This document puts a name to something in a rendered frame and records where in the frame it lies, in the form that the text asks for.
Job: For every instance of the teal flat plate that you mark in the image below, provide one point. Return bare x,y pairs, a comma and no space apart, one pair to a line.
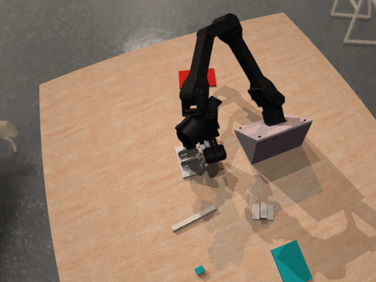
291,263

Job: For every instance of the red flat rectangular plate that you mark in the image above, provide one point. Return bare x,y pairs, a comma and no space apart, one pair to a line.
210,77

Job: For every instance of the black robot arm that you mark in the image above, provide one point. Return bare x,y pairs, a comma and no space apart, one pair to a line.
195,88

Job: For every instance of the small teal block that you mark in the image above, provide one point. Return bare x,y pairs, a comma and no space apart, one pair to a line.
199,270

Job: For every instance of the beige rectangular bar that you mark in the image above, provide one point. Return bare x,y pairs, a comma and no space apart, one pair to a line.
193,218

